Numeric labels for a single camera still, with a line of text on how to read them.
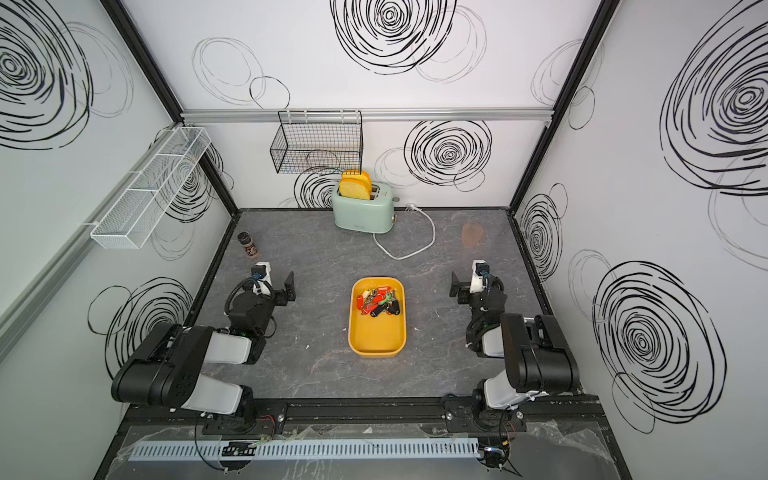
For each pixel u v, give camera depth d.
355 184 0.99
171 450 0.77
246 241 0.99
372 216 1.08
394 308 0.92
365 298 0.94
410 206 1.22
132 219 0.72
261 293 0.76
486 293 0.77
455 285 0.83
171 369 0.44
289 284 0.84
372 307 0.92
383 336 0.89
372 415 0.75
